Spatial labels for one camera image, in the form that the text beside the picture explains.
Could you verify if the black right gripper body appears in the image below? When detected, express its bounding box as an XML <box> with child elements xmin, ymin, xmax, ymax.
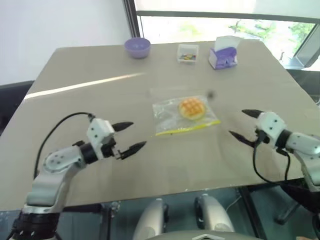
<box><xmin>253</xmin><ymin>128</ymin><xmax>271</xmax><ymax>149</ymax></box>

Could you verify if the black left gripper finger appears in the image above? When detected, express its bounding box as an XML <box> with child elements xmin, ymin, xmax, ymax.
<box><xmin>111</xmin><ymin>121</ymin><xmax>135</xmax><ymax>133</ymax></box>
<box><xmin>119</xmin><ymin>140</ymin><xmax>148</xmax><ymax>161</ymax></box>

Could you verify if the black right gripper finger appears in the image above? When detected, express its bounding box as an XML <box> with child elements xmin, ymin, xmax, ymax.
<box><xmin>241</xmin><ymin>108</ymin><xmax>264</xmax><ymax>120</ymax></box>
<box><xmin>228</xmin><ymin>130</ymin><xmax>257</xmax><ymax>149</ymax></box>

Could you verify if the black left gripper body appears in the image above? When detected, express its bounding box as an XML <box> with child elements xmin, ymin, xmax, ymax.
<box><xmin>100</xmin><ymin>135</ymin><xmax>123</xmax><ymax>160</ymax></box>

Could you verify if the clear plastic yellow-zip bag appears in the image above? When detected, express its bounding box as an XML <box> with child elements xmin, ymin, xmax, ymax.
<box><xmin>151</xmin><ymin>95</ymin><xmax>222</xmax><ymax>137</ymax></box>

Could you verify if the orange round bun snack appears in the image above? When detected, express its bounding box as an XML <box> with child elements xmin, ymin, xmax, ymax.
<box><xmin>177</xmin><ymin>97</ymin><xmax>208</xmax><ymax>122</ymax></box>

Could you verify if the purple and white tissue box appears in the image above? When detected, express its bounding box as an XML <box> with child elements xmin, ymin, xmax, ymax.
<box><xmin>207</xmin><ymin>35</ymin><xmax>242</xmax><ymax>71</ymax></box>

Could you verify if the black table leg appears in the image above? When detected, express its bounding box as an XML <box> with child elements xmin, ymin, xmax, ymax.
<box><xmin>236</xmin><ymin>186</ymin><xmax>266</xmax><ymax>240</ymax></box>
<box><xmin>99</xmin><ymin>201</ymin><xmax>121</xmax><ymax>240</ymax></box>

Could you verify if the silver rounded robot leg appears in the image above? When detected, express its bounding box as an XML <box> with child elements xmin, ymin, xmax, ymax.
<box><xmin>194</xmin><ymin>193</ymin><xmax>235</xmax><ymax>234</ymax></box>
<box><xmin>131</xmin><ymin>198</ymin><xmax>169</xmax><ymax>240</ymax></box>

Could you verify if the purple plastic bowl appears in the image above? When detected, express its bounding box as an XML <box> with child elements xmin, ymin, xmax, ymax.
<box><xmin>124</xmin><ymin>37</ymin><xmax>152</xmax><ymax>60</ymax></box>

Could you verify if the grey slanted panel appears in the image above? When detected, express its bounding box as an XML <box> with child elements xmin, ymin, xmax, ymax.
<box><xmin>294</xmin><ymin>23</ymin><xmax>320</xmax><ymax>69</ymax></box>

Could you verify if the clear box with colourful bits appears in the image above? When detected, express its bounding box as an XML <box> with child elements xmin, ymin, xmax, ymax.
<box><xmin>176</xmin><ymin>43</ymin><xmax>200</xmax><ymax>64</ymax></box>

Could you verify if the grey robot torso top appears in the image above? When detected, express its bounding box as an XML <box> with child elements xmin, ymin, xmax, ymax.
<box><xmin>153</xmin><ymin>229</ymin><xmax>266</xmax><ymax>240</ymax></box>

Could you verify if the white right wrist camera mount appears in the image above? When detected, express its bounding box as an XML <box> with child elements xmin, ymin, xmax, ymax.
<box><xmin>254</xmin><ymin>111</ymin><xmax>287</xmax><ymax>149</ymax></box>

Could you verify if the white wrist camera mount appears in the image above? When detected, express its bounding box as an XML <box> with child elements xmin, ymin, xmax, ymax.
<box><xmin>86</xmin><ymin>117</ymin><xmax>116</xmax><ymax>160</ymax></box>
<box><xmin>254</xmin><ymin>111</ymin><xmax>287</xmax><ymax>149</ymax></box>

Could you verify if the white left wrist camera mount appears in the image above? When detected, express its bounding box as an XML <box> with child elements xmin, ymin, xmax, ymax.
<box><xmin>86</xmin><ymin>117</ymin><xmax>116</xmax><ymax>160</ymax></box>

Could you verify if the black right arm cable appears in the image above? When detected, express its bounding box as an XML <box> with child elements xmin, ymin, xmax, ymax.
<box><xmin>252</xmin><ymin>139</ymin><xmax>292</xmax><ymax>184</ymax></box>

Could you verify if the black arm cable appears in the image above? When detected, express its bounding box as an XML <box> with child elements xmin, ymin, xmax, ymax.
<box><xmin>252</xmin><ymin>139</ymin><xmax>292</xmax><ymax>184</ymax></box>
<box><xmin>33</xmin><ymin>112</ymin><xmax>96</xmax><ymax>180</ymax></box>

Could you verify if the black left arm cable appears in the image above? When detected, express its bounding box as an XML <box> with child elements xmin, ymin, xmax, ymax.
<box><xmin>33</xmin><ymin>112</ymin><xmax>96</xmax><ymax>180</ymax></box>

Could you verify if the thin white cable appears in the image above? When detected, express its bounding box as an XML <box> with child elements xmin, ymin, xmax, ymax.
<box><xmin>225</xmin><ymin>196</ymin><xmax>241</xmax><ymax>211</ymax></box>

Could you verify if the dark window frame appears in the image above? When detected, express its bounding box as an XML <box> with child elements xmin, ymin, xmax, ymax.
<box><xmin>124</xmin><ymin>0</ymin><xmax>320</xmax><ymax>38</ymax></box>

